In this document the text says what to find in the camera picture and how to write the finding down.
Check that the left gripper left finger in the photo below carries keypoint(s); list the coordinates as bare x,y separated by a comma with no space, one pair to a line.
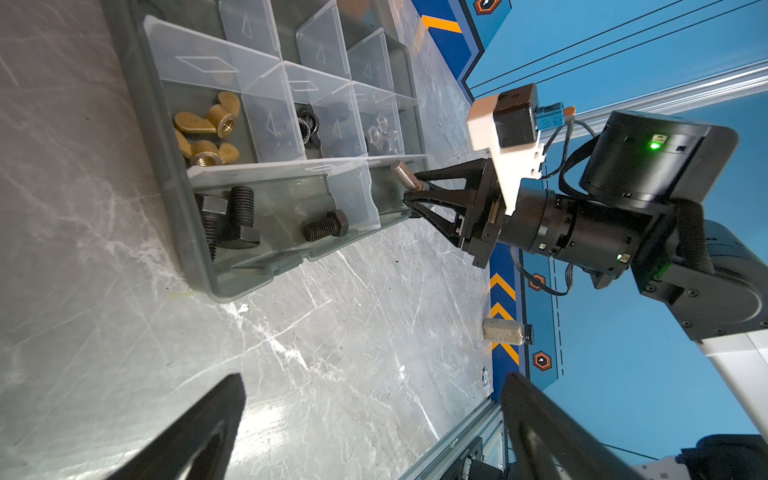
199,444

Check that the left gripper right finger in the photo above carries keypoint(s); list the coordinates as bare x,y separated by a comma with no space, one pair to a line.
545,438

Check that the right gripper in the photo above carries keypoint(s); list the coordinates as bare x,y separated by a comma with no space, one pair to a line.
601,240

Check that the black hex bolt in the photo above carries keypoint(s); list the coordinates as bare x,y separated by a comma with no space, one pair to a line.
334,224
240,232
213,212

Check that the black wing nut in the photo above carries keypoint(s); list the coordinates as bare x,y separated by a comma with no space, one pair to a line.
308,126

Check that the brass wing nut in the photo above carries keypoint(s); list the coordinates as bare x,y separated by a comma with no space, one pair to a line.
220,119
205,153

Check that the silver hex bolt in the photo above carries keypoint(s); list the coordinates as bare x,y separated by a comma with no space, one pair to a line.
407,178

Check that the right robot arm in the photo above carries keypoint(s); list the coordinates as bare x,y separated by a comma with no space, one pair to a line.
637,208

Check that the grey plastic organizer box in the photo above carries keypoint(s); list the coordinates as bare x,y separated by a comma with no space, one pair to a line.
178,55

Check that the aluminium rail frame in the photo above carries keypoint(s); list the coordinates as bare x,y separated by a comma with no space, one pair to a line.
477,448

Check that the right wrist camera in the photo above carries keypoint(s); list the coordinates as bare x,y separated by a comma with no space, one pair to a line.
509,125

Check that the right aluminium corner post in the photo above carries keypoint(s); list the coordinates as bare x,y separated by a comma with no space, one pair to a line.
725,86

